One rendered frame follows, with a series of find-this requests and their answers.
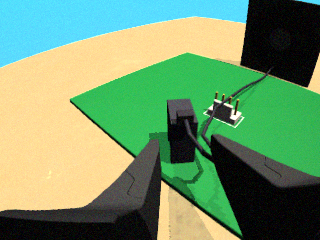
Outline black square block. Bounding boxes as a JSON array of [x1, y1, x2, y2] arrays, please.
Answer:
[[240, 0, 320, 88]]

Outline black cable with plug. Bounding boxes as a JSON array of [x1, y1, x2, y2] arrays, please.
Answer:
[[167, 67, 273, 164]]

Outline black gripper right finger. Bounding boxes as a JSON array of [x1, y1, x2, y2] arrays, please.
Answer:
[[211, 135, 320, 240]]

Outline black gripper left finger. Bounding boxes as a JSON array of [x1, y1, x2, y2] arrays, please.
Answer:
[[0, 139, 161, 240]]

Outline green circuit board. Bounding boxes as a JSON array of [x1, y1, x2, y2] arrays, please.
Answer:
[[69, 52, 320, 240]]

